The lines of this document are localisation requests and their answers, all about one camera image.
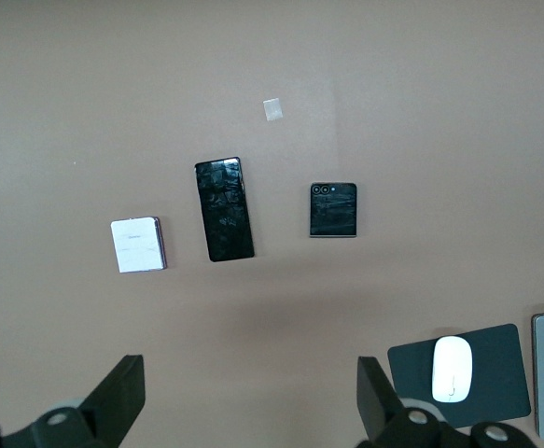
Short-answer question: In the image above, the black flip phone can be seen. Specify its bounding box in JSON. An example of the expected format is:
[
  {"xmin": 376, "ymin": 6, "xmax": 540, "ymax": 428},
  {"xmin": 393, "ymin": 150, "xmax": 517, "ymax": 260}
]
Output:
[{"xmin": 308, "ymin": 182, "xmax": 358, "ymax": 239}]

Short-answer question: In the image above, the long black slab smartphone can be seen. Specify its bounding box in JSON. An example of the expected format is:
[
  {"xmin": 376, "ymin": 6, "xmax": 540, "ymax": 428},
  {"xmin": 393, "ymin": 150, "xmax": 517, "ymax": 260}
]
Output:
[{"xmin": 193, "ymin": 157, "xmax": 256, "ymax": 263}]

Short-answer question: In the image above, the small clear tape patch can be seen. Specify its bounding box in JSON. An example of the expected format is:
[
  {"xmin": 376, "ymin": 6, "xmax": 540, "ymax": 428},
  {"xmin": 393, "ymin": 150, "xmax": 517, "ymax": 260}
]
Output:
[{"xmin": 262, "ymin": 98, "xmax": 284, "ymax": 122}]

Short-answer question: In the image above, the white computer mouse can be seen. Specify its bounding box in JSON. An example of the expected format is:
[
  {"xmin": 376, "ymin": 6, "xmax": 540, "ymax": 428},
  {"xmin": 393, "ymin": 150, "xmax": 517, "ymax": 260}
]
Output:
[{"xmin": 431, "ymin": 335, "xmax": 474, "ymax": 403}]

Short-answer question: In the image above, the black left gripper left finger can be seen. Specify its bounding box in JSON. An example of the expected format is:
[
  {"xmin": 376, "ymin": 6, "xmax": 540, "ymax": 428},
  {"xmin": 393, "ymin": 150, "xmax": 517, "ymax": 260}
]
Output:
[{"xmin": 23, "ymin": 354, "xmax": 147, "ymax": 448}]

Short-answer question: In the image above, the black mouse pad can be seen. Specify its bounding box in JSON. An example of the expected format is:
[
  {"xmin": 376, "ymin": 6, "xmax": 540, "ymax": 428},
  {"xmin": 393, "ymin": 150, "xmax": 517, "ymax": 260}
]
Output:
[{"xmin": 387, "ymin": 323, "xmax": 532, "ymax": 428}]

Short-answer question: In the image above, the white lavender flip phone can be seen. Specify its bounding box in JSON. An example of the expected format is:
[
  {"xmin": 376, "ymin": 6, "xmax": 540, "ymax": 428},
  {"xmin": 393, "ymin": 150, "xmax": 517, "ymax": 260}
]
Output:
[{"xmin": 110, "ymin": 216, "xmax": 168, "ymax": 274}]

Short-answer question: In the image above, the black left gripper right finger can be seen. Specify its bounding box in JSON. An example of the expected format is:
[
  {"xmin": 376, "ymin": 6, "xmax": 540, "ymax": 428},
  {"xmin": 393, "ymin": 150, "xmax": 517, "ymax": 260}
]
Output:
[{"xmin": 356, "ymin": 356, "xmax": 446, "ymax": 448}]

